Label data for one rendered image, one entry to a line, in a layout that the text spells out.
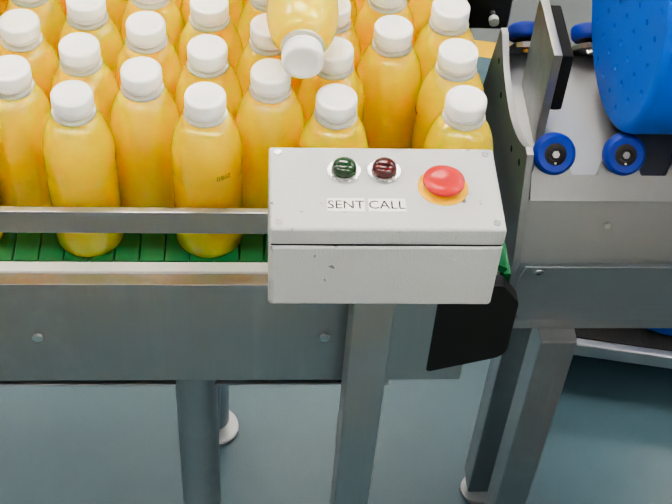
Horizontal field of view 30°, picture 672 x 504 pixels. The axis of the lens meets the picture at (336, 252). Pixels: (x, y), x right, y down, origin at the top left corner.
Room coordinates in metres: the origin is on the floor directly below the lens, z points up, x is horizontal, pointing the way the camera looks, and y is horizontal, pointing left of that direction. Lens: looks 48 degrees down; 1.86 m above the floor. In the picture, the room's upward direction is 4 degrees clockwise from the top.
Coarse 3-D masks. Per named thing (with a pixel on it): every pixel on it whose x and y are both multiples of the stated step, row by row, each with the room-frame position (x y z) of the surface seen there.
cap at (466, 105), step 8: (456, 88) 0.91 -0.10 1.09; (464, 88) 0.91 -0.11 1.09; (472, 88) 0.91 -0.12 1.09; (448, 96) 0.90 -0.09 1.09; (456, 96) 0.90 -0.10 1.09; (464, 96) 0.90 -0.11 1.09; (472, 96) 0.90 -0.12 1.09; (480, 96) 0.90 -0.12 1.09; (448, 104) 0.89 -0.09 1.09; (456, 104) 0.89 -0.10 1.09; (464, 104) 0.89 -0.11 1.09; (472, 104) 0.89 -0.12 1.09; (480, 104) 0.89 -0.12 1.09; (448, 112) 0.89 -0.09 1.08; (456, 112) 0.88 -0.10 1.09; (464, 112) 0.88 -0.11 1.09; (472, 112) 0.88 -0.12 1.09; (480, 112) 0.89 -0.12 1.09; (456, 120) 0.88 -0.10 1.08; (464, 120) 0.88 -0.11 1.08; (472, 120) 0.88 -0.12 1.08; (480, 120) 0.89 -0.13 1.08
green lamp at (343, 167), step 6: (336, 162) 0.78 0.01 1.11; (342, 162) 0.78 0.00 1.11; (348, 162) 0.78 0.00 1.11; (354, 162) 0.78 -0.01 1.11; (336, 168) 0.78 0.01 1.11; (342, 168) 0.77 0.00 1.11; (348, 168) 0.77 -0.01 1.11; (354, 168) 0.78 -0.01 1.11; (336, 174) 0.77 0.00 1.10; (342, 174) 0.77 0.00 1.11; (348, 174) 0.77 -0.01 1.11; (354, 174) 0.78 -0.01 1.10
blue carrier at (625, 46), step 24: (600, 0) 1.16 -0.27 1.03; (624, 0) 1.08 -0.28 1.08; (648, 0) 1.02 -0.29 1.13; (600, 24) 1.14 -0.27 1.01; (624, 24) 1.07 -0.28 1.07; (648, 24) 1.00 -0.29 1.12; (600, 48) 1.12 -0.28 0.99; (624, 48) 1.05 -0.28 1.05; (648, 48) 0.98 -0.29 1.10; (600, 72) 1.10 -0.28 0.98; (624, 72) 1.03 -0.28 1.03; (648, 72) 0.97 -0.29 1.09; (600, 96) 1.08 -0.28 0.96; (624, 96) 1.01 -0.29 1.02; (648, 96) 0.95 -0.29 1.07; (624, 120) 0.99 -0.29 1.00; (648, 120) 0.95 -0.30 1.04
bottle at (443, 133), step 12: (444, 108) 0.91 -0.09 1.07; (444, 120) 0.89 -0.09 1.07; (432, 132) 0.89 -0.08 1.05; (444, 132) 0.88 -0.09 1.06; (456, 132) 0.88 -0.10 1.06; (468, 132) 0.88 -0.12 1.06; (480, 132) 0.89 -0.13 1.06; (432, 144) 0.88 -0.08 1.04; (444, 144) 0.88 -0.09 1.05; (456, 144) 0.87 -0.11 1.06; (468, 144) 0.87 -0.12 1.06; (480, 144) 0.88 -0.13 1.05; (492, 144) 0.89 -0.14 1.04
